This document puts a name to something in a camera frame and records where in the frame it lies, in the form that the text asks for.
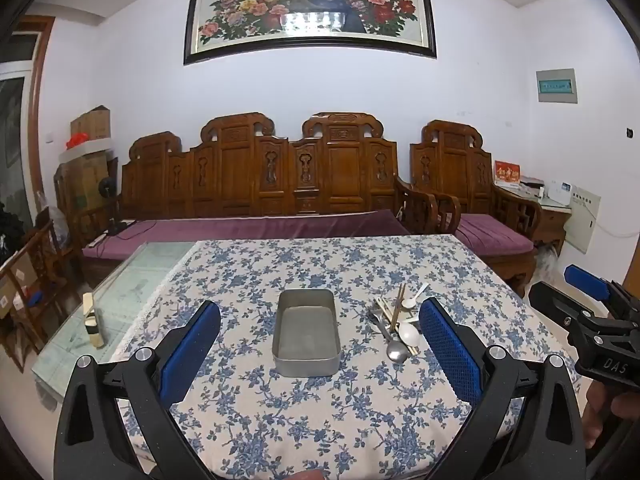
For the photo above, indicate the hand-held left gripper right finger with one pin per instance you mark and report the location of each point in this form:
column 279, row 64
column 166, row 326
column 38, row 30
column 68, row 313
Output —
column 450, row 355

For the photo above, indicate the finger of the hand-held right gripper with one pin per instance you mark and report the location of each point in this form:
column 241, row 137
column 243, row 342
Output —
column 585, row 281
column 560, row 305

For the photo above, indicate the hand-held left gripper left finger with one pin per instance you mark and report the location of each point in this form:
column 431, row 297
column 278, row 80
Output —
column 192, row 345

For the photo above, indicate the large white plastic spoon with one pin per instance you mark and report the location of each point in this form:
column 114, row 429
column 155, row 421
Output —
column 409, row 334

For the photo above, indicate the metal spoon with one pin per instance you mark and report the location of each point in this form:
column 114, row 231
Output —
column 398, row 353

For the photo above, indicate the small white plastic spoon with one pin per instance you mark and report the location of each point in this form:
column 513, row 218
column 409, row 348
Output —
column 408, row 303

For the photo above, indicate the brown wooden chopstick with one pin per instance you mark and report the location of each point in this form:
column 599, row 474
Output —
column 396, row 310
column 401, row 310

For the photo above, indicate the light bamboo chopstick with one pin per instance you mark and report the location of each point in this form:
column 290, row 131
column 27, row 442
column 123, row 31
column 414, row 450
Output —
column 382, row 304
column 385, row 308

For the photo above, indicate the metal fork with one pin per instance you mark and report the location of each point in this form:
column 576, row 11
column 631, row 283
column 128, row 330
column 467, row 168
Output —
column 376, row 314

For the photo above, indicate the rectangular metal tray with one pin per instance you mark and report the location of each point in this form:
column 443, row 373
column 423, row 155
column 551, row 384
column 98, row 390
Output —
column 305, row 325

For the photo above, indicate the person's right hand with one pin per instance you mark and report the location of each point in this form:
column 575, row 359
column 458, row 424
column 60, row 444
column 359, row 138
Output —
column 602, row 412

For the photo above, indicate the small side cabinet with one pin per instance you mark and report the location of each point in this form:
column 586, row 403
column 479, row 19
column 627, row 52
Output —
column 552, row 220

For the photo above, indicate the blue floral tablecloth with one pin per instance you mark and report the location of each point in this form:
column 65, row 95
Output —
column 250, row 410

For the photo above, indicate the white desktop device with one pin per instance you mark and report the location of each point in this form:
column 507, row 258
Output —
column 560, row 192

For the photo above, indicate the square purple seat cushion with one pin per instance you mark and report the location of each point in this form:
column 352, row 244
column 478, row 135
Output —
column 492, row 235

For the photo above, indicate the wooden block with black band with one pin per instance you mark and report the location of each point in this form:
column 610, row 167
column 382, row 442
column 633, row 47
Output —
column 94, row 322

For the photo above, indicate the long purple seat cushion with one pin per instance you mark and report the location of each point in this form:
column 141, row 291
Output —
column 225, row 232

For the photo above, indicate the red printed box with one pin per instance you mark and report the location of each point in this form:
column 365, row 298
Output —
column 507, row 173

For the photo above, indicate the wooden chair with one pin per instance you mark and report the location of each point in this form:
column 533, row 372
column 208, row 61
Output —
column 35, row 270

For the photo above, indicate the carved wooden sofa bench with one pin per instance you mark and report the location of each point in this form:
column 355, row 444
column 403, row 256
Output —
column 235, row 175

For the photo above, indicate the black standing fan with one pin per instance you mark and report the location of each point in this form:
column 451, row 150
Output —
column 107, row 190

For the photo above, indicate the carved wooden armchair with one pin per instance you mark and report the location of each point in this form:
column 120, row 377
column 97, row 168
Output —
column 450, row 160

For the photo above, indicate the open cardboard box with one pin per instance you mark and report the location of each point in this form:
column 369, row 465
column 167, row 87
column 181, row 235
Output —
column 17, row 280

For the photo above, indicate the large cardboard box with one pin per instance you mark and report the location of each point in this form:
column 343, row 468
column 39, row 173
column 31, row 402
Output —
column 85, row 180

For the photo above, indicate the red plastic item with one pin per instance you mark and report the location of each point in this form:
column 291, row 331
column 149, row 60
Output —
column 76, row 141

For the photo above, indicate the small cardboard box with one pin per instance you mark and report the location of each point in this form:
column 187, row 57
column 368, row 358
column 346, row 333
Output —
column 91, row 122

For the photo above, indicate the framed peacock flower painting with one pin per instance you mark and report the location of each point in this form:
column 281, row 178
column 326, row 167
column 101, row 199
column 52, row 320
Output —
column 310, row 5

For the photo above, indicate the wall electrical box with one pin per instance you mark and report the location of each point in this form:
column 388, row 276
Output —
column 556, row 86

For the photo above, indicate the wooden door frame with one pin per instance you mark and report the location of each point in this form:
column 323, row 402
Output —
column 37, row 110

